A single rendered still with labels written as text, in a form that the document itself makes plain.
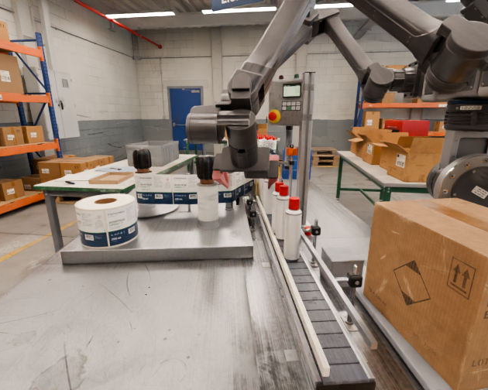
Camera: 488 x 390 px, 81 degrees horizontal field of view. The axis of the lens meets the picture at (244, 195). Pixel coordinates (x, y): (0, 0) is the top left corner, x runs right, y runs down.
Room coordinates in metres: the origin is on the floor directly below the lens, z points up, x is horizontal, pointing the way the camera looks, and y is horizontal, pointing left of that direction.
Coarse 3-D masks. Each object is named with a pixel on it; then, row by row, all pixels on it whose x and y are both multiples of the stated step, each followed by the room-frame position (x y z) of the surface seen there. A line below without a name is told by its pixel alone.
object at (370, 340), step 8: (304, 240) 0.80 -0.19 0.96; (312, 248) 0.74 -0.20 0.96; (312, 256) 0.72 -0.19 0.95; (320, 264) 0.66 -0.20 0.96; (328, 272) 0.61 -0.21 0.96; (328, 280) 0.59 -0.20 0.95; (336, 288) 0.55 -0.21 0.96; (344, 296) 0.52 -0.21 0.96; (344, 304) 0.50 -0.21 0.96; (352, 312) 0.47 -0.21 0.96; (352, 320) 0.46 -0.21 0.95; (360, 320) 0.45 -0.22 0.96; (360, 328) 0.43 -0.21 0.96; (368, 336) 0.41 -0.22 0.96; (368, 344) 0.40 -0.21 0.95; (376, 344) 0.39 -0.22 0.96
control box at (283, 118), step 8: (272, 80) 1.33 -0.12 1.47; (280, 80) 1.31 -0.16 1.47; (288, 80) 1.29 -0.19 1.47; (296, 80) 1.26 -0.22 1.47; (272, 88) 1.32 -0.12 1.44; (280, 88) 1.30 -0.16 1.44; (272, 96) 1.32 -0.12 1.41; (280, 96) 1.30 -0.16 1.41; (272, 104) 1.32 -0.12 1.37; (280, 104) 1.30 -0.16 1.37; (280, 112) 1.30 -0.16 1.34; (288, 112) 1.28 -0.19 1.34; (296, 112) 1.26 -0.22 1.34; (280, 120) 1.30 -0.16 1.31; (288, 120) 1.28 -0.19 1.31; (296, 120) 1.26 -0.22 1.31
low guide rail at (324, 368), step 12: (264, 216) 1.14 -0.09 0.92; (276, 240) 0.90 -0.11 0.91; (276, 252) 0.85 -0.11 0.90; (288, 276) 0.67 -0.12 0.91; (300, 300) 0.57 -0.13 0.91; (300, 312) 0.54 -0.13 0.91; (312, 336) 0.46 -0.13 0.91; (312, 348) 0.45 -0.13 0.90; (324, 360) 0.40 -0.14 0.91; (324, 372) 0.39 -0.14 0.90
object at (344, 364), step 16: (304, 272) 0.75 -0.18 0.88; (288, 288) 0.67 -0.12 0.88; (304, 288) 0.67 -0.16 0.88; (304, 304) 0.60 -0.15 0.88; (320, 304) 0.60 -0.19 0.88; (320, 320) 0.55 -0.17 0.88; (336, 320) 0.55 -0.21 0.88; (320, 336) 0.50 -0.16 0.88; (336, 336) 0.50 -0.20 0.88; (336, 352) 0.46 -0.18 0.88; (352, 352) 0.46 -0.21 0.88; (336, 368) 0.42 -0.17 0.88; (352, 368) 0.42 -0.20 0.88; (336, 384) 0.39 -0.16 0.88
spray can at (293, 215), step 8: (296, 200) 0.83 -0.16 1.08; (288, 208) 0.85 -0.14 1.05; (296, 208) 0.83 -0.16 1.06; (288, 216) 0.82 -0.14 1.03; (296, 216) 0.82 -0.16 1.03; (288, 224) 0.82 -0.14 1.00; (296, 224) 0.82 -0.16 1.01; (288, 232) 0.82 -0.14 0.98; (296, 232) 0.82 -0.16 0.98; (288, 240) 0.82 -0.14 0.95; (296, 240) 0.82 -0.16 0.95; (288, 248) 0.82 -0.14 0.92; (296, 248) 0.82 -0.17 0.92; (288, 256) 0.82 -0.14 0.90; (296, 256) 0.82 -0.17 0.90
